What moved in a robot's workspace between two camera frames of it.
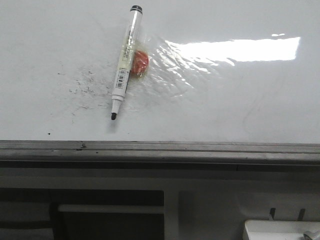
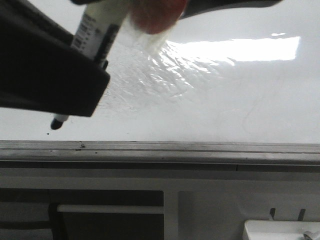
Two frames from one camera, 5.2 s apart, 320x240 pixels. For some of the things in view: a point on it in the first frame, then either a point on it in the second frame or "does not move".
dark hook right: (301, 214) does not move
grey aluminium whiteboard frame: (105, 155) does not move
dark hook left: (272, 212) does not move
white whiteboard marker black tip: (125, 62) → (96, 33)
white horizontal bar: (113, 209) does not move
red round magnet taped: (140, 62) → (153, 16)
